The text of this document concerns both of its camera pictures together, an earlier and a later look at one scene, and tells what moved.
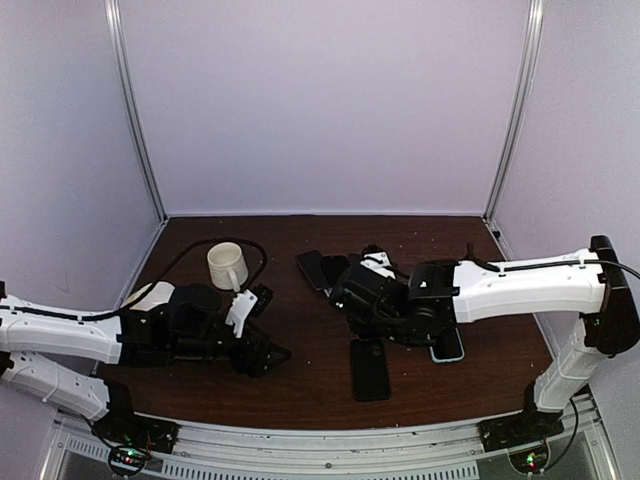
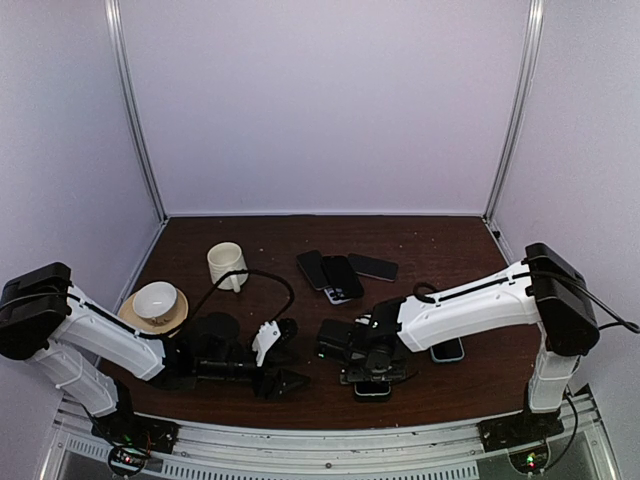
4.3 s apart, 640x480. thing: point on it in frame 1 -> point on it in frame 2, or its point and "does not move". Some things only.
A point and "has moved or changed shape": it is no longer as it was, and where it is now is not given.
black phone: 370,374 has moved or changed shape
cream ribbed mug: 228,266 does not move
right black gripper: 360,328 -> 353,374
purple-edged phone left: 314,267 does not move
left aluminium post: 128,107 does not move
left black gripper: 256,367 -> 271,387
